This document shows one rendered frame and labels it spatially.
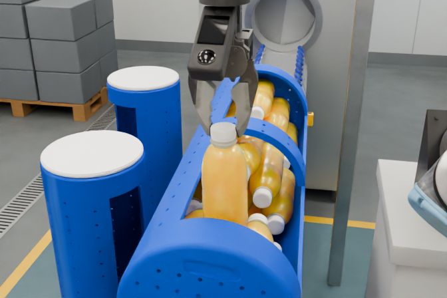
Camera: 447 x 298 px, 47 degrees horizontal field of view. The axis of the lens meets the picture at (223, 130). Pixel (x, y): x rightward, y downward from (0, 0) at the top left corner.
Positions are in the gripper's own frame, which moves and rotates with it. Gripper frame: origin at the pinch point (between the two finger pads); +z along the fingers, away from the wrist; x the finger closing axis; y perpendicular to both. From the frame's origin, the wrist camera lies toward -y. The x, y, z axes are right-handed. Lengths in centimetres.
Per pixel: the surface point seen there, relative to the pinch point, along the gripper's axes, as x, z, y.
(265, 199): -4.9, 24.9, 21.6
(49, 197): 54, 41, 39
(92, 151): 45, 32, 50
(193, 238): 2.7, 12.4, -10.6
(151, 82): 46, 32, 110
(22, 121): 216, 135, 288
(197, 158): 8.1, 14.1, 16.9
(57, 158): 53, 32, 45
